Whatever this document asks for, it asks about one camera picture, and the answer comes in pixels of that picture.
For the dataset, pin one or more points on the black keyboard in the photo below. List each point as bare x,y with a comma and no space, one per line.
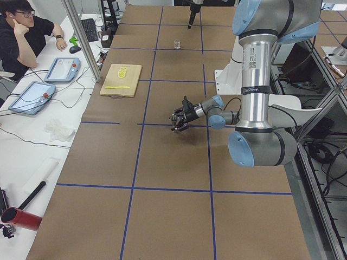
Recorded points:
90,29

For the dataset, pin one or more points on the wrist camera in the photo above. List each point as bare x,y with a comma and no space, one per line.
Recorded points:
186,104

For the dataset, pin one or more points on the bamboo cutting board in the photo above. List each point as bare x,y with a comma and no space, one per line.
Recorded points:
131,79

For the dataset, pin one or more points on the white chair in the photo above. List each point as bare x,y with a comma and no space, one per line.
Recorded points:
290,111

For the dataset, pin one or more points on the teach pendant far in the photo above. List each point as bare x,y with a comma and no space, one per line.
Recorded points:
63,70

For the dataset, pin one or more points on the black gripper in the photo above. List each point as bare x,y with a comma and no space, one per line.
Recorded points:
190,115

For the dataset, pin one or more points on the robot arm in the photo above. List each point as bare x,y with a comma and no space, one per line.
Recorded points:
256,140
195,7

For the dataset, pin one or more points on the green plastic toy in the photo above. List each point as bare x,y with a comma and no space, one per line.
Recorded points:
74,41

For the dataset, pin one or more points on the red cylinder tube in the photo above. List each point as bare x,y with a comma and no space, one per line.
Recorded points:
20,218

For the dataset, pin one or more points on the teach pendant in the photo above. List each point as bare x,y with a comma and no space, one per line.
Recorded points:
63,70
34,98

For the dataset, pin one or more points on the white crumpled cloth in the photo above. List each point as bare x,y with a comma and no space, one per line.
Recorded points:
59,132

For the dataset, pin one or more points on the teach pendant near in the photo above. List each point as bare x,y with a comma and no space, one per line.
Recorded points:
34,98

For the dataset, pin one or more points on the white paper roll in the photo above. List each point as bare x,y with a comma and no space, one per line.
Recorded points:
40,174

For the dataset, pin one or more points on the black computer mouse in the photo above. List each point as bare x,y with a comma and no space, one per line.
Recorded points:
74,49

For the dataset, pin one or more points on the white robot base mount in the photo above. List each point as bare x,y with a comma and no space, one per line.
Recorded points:
229,80

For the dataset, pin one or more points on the aluminium frame post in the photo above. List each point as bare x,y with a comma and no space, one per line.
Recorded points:
81,36

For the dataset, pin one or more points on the clear glass cup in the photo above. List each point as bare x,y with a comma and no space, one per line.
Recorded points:
177,44

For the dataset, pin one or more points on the yellow plastic knife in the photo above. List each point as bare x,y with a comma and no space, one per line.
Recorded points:
117,87

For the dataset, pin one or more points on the person in black shirt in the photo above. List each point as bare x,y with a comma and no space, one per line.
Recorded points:
23,36

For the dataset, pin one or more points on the black rod tool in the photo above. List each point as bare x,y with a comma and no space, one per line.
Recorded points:
34,193

